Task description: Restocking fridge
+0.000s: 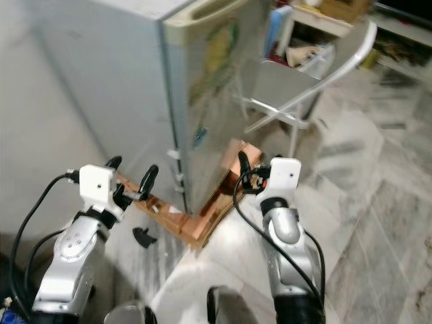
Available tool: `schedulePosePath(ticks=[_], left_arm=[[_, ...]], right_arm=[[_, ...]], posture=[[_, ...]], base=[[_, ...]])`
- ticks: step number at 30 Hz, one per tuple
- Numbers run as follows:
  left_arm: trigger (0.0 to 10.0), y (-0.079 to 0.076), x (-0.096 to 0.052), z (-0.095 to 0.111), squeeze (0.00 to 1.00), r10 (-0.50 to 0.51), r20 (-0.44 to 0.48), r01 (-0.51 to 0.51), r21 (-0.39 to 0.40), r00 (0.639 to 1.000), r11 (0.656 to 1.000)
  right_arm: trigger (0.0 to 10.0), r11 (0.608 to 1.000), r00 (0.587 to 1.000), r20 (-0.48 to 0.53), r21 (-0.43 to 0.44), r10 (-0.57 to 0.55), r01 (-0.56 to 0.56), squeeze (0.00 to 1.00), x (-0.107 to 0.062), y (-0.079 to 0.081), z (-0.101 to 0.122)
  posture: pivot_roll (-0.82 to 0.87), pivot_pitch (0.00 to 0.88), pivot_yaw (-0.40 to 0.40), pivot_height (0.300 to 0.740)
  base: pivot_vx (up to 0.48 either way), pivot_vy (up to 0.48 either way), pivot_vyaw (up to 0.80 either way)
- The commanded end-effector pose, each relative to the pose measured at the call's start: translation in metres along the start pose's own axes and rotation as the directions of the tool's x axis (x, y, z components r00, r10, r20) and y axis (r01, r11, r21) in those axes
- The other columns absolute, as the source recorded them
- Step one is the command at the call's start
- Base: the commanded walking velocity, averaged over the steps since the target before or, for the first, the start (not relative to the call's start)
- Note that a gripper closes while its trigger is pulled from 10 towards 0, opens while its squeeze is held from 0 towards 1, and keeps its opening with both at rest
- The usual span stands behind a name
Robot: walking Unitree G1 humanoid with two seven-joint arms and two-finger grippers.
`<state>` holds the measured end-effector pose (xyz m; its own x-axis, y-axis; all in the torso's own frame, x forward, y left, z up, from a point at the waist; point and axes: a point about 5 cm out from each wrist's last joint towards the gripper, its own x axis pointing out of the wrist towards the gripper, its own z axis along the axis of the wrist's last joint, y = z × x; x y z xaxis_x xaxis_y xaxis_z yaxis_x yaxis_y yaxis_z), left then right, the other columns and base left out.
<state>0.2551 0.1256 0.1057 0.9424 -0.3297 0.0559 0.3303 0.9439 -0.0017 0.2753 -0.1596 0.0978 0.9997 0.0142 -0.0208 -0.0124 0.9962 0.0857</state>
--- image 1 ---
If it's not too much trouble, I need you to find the orange brick fridge base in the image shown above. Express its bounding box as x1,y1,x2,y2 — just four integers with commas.
113,138,265,252

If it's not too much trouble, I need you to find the grey fridge body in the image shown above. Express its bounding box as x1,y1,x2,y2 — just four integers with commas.
40,0,200,210

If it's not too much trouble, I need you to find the small black floor object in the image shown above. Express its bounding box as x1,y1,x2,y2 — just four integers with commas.
133,227,157,248

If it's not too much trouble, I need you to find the beige cloth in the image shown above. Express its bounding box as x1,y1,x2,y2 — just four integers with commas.
286,45,323,70

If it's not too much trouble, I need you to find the white folding chair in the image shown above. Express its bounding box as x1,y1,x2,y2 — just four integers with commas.
242,19,379,161

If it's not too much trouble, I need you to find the silver left robot leg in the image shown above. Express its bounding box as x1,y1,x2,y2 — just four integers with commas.
103,304,148,324

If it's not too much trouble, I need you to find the silver robot leg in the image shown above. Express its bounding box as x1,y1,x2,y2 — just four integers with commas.
205,285,265,324
103,304,148,324

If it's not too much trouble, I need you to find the silver right robot leg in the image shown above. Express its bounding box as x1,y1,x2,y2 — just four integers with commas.
205,285,265,324

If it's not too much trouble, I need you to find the white shelf rack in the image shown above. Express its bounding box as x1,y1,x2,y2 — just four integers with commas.
263,0,432,85

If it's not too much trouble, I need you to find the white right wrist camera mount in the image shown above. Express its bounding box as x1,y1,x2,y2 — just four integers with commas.
269,157,302,201

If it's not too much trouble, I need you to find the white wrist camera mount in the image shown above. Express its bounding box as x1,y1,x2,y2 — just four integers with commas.
269,157,302,201
78,163,115,211

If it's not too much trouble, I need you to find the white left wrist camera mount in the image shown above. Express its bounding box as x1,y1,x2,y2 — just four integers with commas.
78,163,115,211

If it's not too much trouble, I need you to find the long black left arm cable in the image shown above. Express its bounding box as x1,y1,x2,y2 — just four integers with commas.
10,171,83,321

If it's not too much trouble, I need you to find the short black left arm cable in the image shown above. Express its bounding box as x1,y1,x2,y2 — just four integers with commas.
24,228,68,318

